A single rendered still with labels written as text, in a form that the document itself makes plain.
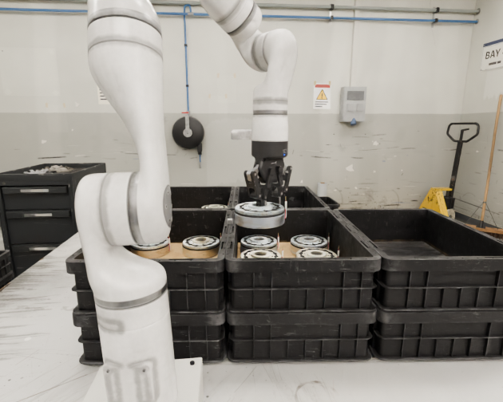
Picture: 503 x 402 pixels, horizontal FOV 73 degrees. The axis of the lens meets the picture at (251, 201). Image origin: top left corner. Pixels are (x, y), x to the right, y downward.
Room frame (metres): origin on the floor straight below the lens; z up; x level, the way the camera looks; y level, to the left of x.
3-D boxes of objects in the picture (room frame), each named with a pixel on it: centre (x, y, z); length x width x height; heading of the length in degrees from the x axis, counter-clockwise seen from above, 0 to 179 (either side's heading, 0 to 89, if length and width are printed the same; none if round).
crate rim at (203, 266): (0.78, 0.20, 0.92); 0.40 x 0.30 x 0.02; 1
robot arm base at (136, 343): (0.41, 0.16, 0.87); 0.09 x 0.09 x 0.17; 89
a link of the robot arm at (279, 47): (0.70, -0.04, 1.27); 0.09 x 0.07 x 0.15; 40
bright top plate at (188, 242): (0.89, 0.14, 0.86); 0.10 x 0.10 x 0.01
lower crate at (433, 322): (0.80, -0.40, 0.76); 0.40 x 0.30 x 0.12; 1
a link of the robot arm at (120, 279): (0.41, 0.16, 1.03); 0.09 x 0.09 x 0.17; 5
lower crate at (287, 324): (0.79, -0.10, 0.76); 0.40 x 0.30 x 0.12; 1
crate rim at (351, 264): (0.79, -0.10, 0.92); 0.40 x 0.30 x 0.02; 1
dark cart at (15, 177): (2.27, 1.31, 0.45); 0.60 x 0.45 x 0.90; 5
